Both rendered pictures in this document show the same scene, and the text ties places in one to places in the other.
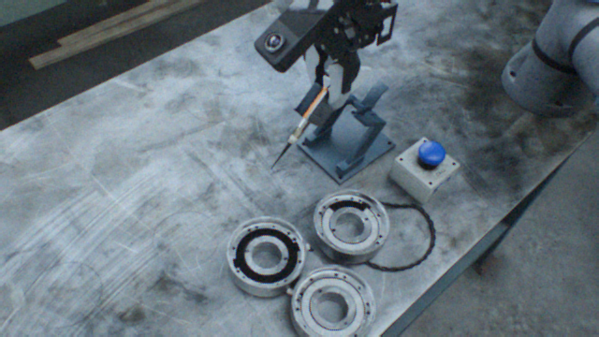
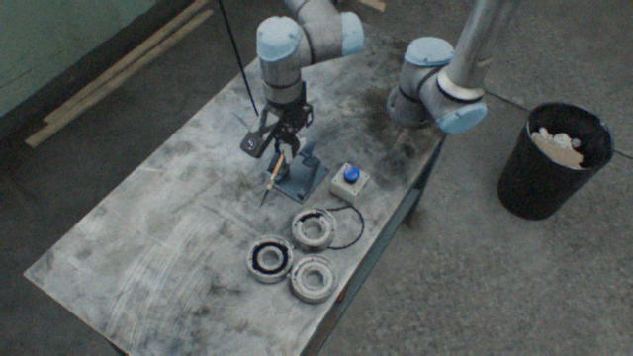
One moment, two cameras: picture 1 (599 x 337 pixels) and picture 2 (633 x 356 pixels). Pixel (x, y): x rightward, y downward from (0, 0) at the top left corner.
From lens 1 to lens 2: 45 cm
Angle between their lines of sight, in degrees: 8
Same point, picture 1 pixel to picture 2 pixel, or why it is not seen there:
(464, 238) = (381, 219)
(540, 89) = (408, 114)
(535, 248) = (444, 199)
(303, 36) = (266, 138)
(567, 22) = (412, 77)
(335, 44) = (284, 135)
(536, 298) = (450, 233)
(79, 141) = (133, 215)
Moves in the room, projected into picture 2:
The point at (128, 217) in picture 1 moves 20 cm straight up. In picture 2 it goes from (180, 255) to (164, 210)
